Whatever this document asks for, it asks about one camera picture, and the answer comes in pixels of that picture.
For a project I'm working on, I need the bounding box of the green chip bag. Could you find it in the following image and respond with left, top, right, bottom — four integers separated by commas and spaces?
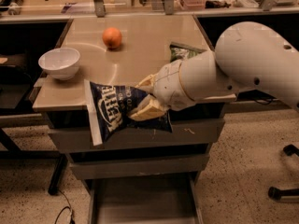
169, 42, 205, 62

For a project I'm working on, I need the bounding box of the black table leg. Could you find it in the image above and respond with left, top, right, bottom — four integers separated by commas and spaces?
48, 155, 67, 195

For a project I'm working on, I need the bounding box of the bottom open grey drawer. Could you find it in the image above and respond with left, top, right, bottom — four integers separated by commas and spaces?
88, 174, 204, 224

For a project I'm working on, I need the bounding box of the white bowl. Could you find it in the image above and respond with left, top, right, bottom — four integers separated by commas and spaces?
38, 48, 80, 80

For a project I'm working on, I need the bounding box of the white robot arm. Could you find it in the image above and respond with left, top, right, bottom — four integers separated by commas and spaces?
128, 21, 299, 121

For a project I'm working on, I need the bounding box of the orange fruit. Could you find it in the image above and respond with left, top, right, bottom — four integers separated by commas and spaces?
102, 27, 122, 49

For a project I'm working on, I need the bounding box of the blue chip bag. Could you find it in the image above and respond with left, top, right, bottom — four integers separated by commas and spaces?
84, 80, 172, 146

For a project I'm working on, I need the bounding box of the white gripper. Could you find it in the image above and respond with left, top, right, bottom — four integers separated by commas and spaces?
128, 60, 195, 121

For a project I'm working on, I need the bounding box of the top grey drawer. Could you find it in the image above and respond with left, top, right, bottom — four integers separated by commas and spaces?
49, 119, 224, 153

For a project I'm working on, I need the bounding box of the black chair base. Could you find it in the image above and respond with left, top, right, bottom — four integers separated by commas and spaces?
267, 144, 299, 203

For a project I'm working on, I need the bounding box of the black floor cable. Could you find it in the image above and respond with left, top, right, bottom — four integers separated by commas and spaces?
53, 189, 77, 224

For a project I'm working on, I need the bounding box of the middle grey drawer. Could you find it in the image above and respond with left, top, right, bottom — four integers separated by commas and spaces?
70, 154, 209, 180

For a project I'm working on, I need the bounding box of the grey drawer cabinet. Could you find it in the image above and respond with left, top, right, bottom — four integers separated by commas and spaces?
32, 14, 239, 224

